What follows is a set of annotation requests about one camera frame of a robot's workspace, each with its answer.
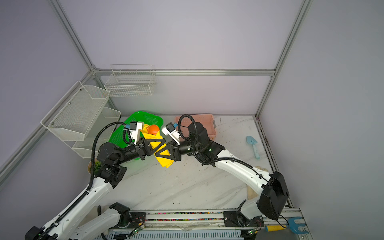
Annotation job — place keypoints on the light blue garden trowel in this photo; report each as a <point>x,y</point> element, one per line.
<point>253,142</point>

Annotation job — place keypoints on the white mesh two-tier shelf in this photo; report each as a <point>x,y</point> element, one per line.
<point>78,117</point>

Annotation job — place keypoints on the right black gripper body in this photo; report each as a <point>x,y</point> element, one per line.
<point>186,147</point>

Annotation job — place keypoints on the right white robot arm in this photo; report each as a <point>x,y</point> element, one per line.
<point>271,187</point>

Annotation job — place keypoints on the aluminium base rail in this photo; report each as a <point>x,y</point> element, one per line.
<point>203,225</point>

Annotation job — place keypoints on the white wire wall basket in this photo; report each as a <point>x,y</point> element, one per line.
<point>131,81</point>

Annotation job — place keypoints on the blue yellow garden fork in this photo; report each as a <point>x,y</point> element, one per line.
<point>294,227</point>

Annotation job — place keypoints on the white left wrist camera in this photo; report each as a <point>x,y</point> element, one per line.
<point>135,131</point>

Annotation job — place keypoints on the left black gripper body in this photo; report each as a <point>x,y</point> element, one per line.
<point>137,150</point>

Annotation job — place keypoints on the pink plastic basket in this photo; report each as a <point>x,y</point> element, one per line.
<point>208,122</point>

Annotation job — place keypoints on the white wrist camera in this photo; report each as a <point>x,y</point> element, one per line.
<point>171,129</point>
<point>135,131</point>

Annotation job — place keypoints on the right beige work glove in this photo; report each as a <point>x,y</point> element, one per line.
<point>251,194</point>

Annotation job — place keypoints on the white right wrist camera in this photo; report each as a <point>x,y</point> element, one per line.
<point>171,129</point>

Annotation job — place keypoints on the orange plastic spoon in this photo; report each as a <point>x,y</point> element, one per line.
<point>153,130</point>

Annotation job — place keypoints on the green plastic basket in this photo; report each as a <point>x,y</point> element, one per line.
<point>126,135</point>

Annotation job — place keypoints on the yellow paper napkin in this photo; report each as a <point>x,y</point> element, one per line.
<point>146,135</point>

